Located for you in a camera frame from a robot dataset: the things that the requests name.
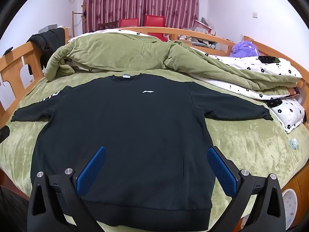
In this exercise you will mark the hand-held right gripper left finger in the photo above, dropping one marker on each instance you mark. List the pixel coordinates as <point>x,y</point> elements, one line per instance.
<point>91,171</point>

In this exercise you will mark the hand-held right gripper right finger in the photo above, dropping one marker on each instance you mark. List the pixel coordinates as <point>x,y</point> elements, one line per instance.
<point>221,171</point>

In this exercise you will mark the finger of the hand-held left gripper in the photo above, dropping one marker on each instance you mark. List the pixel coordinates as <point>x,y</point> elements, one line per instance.
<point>3,134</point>

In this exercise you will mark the black sweatshirt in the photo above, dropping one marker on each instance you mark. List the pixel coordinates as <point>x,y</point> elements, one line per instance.
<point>135,125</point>

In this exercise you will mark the green bed sheet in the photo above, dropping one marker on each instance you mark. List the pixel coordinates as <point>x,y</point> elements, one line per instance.
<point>241,154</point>

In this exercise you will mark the white patterned bowl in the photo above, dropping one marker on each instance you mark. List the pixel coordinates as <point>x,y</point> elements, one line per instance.
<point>289,203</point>

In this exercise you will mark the small light blue object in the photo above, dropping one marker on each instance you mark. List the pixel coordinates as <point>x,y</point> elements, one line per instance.
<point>293,143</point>

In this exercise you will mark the black jacket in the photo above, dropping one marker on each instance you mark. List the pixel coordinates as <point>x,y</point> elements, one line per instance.
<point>48,41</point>

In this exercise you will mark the grey box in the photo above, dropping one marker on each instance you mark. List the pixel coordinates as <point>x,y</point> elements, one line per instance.
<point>48,27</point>

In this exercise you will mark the green and floral quilt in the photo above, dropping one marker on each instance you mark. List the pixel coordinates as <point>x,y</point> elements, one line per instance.
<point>120,50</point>

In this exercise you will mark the purple plush toy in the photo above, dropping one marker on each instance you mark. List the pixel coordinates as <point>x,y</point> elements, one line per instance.
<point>243,48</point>

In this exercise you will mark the wooden coat rack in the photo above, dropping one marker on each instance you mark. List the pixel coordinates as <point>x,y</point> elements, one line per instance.
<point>73,19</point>

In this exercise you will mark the dark wooden chair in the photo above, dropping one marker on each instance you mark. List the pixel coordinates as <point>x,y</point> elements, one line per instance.
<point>107,25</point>

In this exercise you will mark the red chair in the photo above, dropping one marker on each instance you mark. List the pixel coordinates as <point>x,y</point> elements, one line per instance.
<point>128,22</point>
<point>154,20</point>

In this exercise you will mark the dark red striped curtain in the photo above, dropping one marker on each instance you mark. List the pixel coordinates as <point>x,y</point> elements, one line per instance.
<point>144,0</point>

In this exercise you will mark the white wall socket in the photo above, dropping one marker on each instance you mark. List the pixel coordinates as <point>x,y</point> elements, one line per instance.
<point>254,14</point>

